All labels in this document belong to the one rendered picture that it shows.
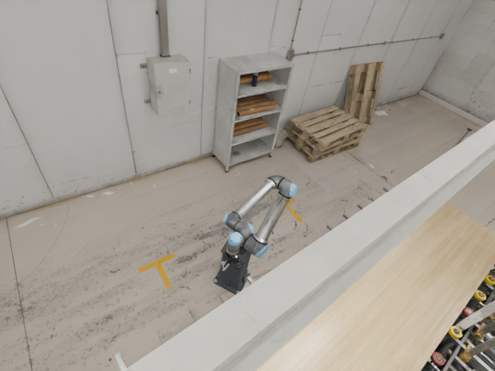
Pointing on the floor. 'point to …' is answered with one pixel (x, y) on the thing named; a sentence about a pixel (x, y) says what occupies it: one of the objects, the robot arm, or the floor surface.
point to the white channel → (312, 271)
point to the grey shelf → (227, 157)
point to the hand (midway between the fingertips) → (231, 266)
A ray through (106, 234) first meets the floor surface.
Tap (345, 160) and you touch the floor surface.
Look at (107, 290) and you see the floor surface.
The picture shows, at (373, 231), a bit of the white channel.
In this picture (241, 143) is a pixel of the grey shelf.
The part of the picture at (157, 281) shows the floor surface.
